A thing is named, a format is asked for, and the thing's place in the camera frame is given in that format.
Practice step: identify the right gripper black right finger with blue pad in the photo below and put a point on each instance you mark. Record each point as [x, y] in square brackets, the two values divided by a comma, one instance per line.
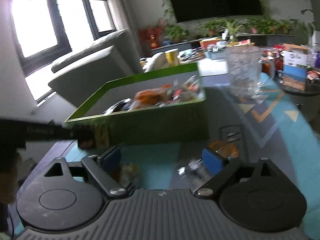
[225, 172]

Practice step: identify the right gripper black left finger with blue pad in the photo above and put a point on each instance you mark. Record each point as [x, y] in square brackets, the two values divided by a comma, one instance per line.
[100, 167]

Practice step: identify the clear orange snack packet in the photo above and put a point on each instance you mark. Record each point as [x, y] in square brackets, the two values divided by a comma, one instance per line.
[224, 149]

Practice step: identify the silver wrapped candy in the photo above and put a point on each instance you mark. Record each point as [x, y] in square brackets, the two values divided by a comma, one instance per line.
[194, 168]

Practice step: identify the green snack box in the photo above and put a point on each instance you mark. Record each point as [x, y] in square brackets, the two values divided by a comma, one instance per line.
[175, 122]

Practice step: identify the orange snack bag in box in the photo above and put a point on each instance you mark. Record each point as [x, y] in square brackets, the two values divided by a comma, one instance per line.
[151, 97]

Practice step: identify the white round table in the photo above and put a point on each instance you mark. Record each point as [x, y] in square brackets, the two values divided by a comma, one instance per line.
[208, 67]

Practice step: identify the clear glass mug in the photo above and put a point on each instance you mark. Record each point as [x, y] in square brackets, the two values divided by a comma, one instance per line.
[245, 63]

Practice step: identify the grey sofa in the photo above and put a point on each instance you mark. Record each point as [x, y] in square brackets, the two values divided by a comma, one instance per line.
[79, 74]

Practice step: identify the white cushion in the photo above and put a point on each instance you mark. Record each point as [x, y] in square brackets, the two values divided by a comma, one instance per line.
[156, 62]

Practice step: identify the yellow tin can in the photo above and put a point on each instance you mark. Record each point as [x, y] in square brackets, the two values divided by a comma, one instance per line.
[172, 57]

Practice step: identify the black framed window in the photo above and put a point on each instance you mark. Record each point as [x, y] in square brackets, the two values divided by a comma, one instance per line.
[45, 30]

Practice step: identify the blue white carton box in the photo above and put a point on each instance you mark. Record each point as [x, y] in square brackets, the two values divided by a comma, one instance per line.
[295, 59]

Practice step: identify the red flower decoration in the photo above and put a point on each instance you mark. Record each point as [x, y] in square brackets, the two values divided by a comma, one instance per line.
[149, 35]

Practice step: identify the spider plant in pot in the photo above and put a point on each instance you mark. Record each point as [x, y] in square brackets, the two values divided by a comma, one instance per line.
[233, 26]

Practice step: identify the green potted plant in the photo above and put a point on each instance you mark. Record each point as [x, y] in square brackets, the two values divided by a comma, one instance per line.
[176, 33]

